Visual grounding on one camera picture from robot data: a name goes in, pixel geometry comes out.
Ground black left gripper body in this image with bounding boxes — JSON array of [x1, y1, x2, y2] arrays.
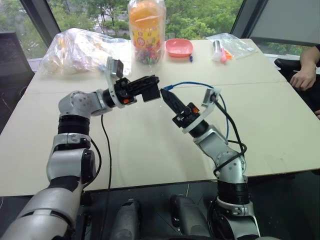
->
[[113, 77, 144, 105]]

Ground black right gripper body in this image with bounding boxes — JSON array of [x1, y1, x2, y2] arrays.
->
[[172, 102, 201, 130]]

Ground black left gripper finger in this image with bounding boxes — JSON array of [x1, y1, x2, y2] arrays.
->
[[133, 81, 160, 94], [130, 74, 161, 87]]

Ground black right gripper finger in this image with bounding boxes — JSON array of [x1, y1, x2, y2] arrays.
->
[[161, 88, 188, 112], [161, 89, 183, 116]]

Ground small black box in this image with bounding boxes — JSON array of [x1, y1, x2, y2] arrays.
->
[[142, 84, 161, 103]]

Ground blue Ethernet cable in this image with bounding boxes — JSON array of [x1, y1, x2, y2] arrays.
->
[[162, 80, 232, 142]]

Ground person's bare hand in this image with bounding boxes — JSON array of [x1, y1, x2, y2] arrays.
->
[[290, 69, 317, 92]]

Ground pink plastic bowl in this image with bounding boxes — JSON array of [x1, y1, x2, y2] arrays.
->
[[165, 38, 194, 58]]

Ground clear jar with colourful beads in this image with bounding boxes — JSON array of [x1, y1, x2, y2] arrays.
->
[[127, 0, 167, 65]]

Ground large clear plastic bag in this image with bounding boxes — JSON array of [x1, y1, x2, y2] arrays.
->
[[39, 27, 133, 77]]

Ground pink and orange small pieces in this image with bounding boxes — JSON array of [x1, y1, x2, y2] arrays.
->
[[219, 48, 235, 64]]

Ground silver cylinder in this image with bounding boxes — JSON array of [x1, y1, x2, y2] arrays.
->
[[212, 39, 222, 56]]

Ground small clear zip bag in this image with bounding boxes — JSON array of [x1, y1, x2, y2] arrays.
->
[[205, 32, 259, 64]]

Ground dark rounded shape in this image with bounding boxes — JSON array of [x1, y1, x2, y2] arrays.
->
[[113, 198, 141, 240], [169, 194, 212, 239]]

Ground black mesh chair back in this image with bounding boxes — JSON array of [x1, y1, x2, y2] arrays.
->
[[0, 31, 36, 135]]

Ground person's black clothed legs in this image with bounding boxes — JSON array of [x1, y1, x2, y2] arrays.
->
[[273, 57, 320, 120]]

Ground white window blind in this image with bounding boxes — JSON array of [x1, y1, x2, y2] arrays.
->
[[249, 0, 320, 48]]

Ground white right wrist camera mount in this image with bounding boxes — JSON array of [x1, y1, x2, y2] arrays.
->
[[181, 87, 223, 134]]

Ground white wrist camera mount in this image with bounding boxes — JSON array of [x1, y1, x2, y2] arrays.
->
[[104, 56, 138, 109], [181, 87, 223, 134]]

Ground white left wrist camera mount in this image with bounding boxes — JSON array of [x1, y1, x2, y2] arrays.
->
[[104, 56, 138, 109]]

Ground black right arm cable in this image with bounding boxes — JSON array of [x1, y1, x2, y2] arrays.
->
[[212, 93, 249, 177]]

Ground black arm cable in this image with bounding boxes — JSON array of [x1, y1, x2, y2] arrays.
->
[[212, 93, 249, 177], [86, 138, 103, 186]]

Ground thin black cable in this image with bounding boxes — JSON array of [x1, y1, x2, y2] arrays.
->
[[100, 113, 113, 189]]

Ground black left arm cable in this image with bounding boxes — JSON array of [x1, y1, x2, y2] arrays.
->
[[86, 138, 103, 186]]

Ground dark window frame post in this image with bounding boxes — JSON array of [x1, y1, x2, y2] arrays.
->
[[229, 0, 269, 39], [19, 0, 62, 49]]

